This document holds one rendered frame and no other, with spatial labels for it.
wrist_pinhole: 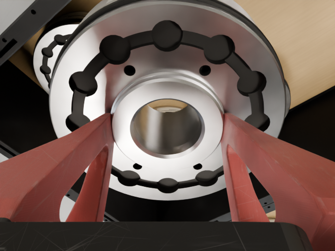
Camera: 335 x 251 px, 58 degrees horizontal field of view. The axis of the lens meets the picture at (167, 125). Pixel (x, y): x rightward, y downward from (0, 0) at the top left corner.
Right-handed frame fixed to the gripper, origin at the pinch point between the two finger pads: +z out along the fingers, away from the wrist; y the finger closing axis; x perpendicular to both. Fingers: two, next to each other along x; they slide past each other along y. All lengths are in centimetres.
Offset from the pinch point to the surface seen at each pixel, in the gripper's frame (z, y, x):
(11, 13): 34.7, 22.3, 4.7
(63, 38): 18.9, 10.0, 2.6
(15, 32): 11.6, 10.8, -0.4
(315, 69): 22.3, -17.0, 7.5
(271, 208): 12.7, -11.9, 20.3
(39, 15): 11.6, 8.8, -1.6
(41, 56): 18.6, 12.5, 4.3
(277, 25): 22.0, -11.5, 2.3
